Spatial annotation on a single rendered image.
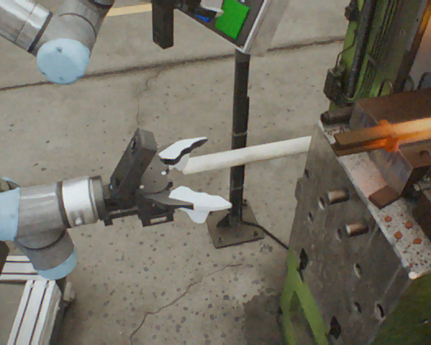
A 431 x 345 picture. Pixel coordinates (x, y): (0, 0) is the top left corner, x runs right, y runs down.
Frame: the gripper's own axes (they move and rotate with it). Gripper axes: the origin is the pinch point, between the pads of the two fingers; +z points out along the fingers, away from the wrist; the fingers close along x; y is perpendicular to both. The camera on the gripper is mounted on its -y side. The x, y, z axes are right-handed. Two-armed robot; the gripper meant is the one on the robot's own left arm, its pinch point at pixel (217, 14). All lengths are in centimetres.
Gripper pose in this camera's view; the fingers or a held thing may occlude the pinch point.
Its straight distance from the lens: 105.7
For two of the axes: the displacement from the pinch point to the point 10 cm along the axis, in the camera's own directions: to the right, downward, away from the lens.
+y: 3.9, -8.2, -4.2
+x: -6.4, -5.7, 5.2
